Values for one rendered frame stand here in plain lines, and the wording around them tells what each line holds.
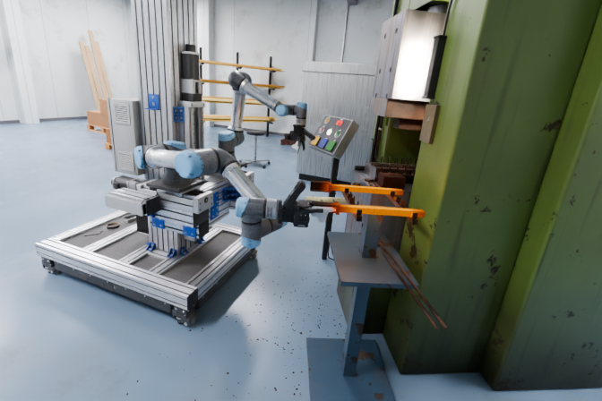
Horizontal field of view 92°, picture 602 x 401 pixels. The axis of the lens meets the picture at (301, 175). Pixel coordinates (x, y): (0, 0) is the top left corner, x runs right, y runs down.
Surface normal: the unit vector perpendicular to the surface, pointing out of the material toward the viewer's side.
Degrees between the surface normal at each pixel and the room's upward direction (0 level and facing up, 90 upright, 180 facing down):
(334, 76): 90
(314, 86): 90
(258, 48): 90
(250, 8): 90
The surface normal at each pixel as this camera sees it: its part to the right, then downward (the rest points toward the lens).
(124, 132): -0.33, 0.24
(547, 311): 0.09, 0.29
